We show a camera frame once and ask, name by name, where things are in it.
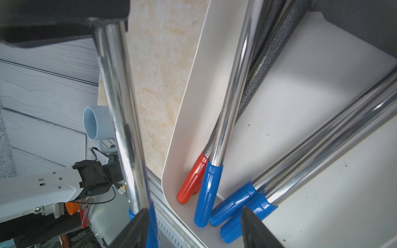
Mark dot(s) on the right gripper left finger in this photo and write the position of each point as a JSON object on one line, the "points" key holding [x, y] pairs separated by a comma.
{"points": [[135, 234]]}

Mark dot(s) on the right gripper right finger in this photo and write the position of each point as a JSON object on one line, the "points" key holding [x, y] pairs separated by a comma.
{"points": [[255, 233]]}

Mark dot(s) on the light blue plastic cup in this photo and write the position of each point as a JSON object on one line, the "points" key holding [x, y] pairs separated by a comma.
{"points": [[98, 126]]}

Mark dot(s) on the white rectangular storage tray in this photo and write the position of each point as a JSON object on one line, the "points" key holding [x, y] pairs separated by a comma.
{"points": [[352, 203]]}

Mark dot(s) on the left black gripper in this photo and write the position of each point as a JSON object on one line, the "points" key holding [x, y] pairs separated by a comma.
{"points": [[30, 24]]}

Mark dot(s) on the aluminium front rail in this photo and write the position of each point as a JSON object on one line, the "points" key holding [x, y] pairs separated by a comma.
{"points": [[110, 216]]}

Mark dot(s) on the red handled hoe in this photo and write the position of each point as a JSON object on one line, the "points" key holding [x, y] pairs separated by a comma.
{"points": [[279, 21]]}

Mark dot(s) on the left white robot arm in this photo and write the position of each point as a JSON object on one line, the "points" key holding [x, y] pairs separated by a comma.
{"points": [[84, 179]]}

